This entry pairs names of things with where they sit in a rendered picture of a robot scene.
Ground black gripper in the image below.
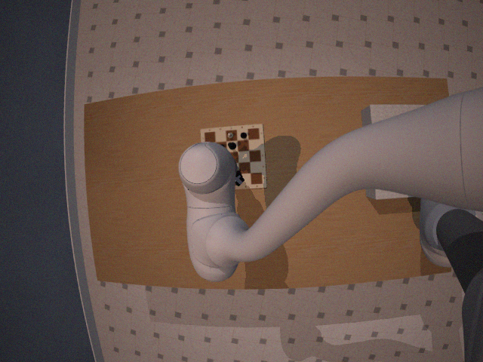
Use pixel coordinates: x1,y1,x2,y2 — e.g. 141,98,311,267
235,166,245,186

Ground brown and cream chessboard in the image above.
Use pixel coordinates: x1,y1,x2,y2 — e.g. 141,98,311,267
201,124,267,189

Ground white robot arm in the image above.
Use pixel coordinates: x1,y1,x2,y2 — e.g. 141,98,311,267
178,87,483,362

